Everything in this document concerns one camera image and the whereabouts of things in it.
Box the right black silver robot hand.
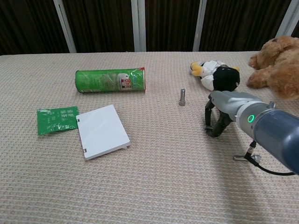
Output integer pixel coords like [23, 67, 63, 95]
[204, 90, 260, 138]

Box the black white penguin plush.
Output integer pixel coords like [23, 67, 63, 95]
[189, 60, 241, 92]

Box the brown teddy bear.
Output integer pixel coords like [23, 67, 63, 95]
[247, 35, 299, 101]

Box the beige woven tablecloth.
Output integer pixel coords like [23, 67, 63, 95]
[0, 50, 299, 224]

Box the green chips can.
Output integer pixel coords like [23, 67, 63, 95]
[75, 67, 147, 94]

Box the white plastic cover plate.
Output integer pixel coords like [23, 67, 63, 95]
[76, 105, 131, 161]

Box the green foil snack packet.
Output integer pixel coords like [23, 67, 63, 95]
[36, 106, 79, 135]

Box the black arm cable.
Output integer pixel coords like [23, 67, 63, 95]
[244, 141, 295, 175]

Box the grey aluminium partition post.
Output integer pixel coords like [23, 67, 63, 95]
[53, 0, 77, 53]
[193, 0, 207, 52]
[130, 0, 147, 52]
[277, 0, 299, 38]

